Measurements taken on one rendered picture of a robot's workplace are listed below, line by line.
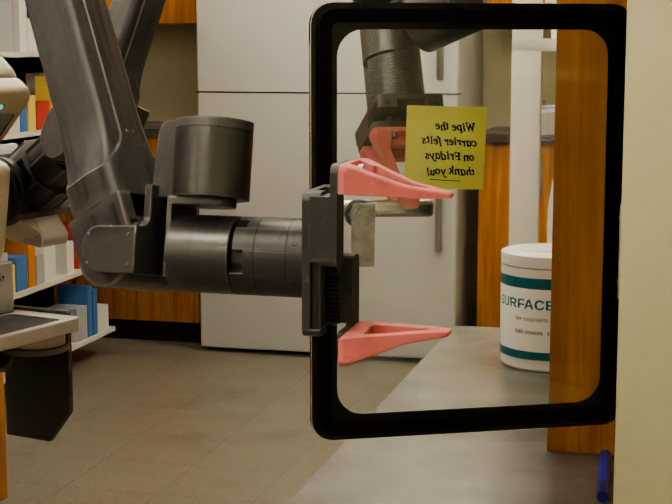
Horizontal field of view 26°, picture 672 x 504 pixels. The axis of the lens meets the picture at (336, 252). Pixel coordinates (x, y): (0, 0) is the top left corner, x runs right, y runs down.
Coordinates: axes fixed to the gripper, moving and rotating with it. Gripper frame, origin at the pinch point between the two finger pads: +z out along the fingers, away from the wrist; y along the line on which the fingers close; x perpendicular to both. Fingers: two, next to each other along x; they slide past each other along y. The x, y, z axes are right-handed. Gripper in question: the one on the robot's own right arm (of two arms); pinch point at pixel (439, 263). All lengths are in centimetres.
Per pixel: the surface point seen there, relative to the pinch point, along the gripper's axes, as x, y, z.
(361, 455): 39.5, -26.2, -14.9
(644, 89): 8.9, 12.1, 13.3
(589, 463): 42, -26, 8
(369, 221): 26.4, -0.6, -11.2
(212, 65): 497, 4, -190
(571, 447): 46, -26, 6
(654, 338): 8.8, -6.3, 14.6
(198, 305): 510, -103, -202
